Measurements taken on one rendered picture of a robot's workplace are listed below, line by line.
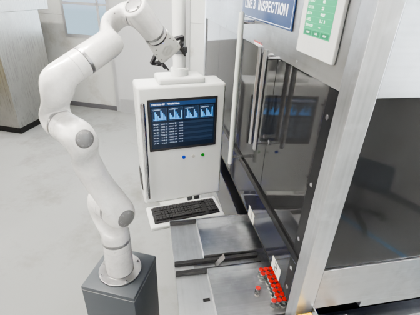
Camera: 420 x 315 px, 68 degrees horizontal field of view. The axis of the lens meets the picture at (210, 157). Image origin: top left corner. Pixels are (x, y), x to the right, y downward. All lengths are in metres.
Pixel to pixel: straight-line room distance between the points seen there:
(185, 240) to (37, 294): 1.45
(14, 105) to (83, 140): 4.23
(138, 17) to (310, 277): 1.02
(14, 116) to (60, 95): 4.27
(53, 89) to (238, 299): 1.05
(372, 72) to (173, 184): 1.43
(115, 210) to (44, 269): 1.77
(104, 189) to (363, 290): 1.01
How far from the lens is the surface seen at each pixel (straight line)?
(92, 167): 1.14
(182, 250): 1.60
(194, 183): 2.01
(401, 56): 0.86
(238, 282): 1.48
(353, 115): 0.84
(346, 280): 1.25
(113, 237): 1.37
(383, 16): 0.80
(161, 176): 1.93
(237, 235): 1.69
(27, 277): 2.94
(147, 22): 1.15
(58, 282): 2.80
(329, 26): 0.91
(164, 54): 1.28
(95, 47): 1.06
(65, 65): 1.03
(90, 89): 6.05
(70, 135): 1.01
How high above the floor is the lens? 2.02
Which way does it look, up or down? 29 degrees down
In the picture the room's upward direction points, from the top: 2 degrees clockwise
